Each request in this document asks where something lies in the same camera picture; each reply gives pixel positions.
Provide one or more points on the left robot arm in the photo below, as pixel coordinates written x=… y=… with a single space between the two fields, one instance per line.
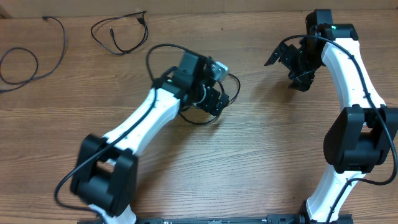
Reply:
x=106 y=169

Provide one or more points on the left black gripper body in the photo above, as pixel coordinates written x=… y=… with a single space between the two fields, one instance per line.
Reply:
x=211 y=94

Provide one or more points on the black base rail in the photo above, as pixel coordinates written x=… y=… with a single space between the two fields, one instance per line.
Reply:
x=214 y=220

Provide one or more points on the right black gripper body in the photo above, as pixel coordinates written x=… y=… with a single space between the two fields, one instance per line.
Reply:
x=302 y=63

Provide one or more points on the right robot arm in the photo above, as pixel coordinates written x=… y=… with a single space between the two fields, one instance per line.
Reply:
x=362 y=135

